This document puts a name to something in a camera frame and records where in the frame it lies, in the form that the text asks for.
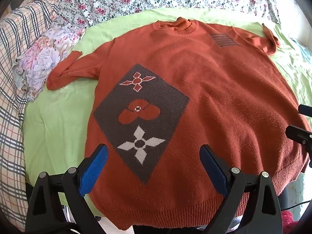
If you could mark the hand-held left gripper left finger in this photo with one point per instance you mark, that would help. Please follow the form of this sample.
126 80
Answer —
95 165

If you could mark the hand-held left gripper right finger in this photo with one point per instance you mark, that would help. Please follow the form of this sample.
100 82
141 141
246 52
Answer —
214 170

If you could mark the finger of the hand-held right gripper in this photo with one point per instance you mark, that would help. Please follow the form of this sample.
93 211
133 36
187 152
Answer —
298 132
306 111

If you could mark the orange knit sweater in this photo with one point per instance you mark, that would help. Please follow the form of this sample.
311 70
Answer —
207 90

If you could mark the light green bed sheet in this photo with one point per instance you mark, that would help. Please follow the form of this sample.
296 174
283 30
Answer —
56 126

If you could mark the pink fluffy cloth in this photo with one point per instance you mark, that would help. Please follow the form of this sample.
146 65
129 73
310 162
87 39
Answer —
287 220

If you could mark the plaid blanket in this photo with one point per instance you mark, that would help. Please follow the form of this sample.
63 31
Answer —
12 126

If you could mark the purple floral pillow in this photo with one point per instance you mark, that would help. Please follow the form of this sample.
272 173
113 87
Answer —
46 53

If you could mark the floral quilt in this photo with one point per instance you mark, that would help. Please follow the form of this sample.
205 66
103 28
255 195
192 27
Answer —
121 0

